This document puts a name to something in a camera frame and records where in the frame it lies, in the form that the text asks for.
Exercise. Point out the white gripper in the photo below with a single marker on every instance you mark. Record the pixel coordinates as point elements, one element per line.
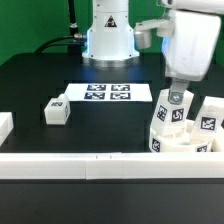
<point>188,52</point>

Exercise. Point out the white round stool seat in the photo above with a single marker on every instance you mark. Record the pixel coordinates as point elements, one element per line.
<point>178,142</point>

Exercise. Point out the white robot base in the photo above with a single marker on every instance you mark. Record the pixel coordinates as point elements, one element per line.
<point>110,39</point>

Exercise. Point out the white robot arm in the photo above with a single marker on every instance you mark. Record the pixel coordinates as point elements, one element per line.
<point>212,7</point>

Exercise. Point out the white right fence bar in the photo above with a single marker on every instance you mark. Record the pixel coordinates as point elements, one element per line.
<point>218,143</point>

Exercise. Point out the white fence bar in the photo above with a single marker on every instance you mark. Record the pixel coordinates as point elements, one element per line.
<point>111,165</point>
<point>218,143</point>
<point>6,125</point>

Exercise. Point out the white marker sheet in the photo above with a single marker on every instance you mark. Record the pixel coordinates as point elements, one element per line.
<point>122,92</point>

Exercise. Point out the white front fence bar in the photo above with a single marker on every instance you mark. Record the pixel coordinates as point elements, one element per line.
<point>111,165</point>

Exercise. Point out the white left fence bar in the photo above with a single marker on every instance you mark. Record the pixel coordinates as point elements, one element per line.
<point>6,125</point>

